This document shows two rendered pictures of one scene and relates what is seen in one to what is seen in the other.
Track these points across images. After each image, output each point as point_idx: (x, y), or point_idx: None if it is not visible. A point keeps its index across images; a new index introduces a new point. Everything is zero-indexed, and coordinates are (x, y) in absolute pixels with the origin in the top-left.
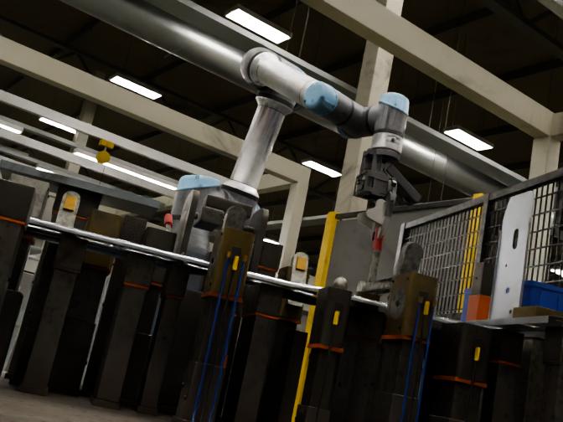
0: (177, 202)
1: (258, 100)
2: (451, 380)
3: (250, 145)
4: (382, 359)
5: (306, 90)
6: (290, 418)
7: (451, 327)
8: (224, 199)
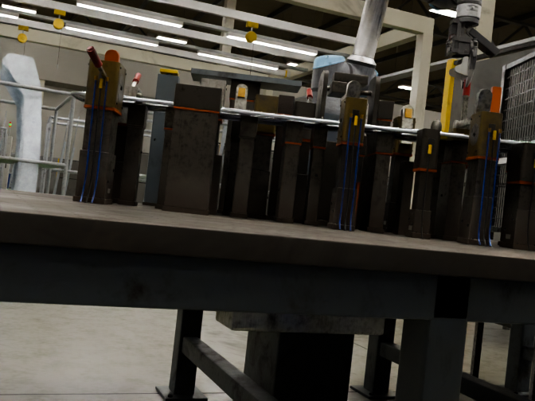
0: (314, 78)
1: None
2: (517, 183)
3: (365, 25)
4: None
5: None
6: (408, 220)
7: (517, 146)
8: (346, 74)
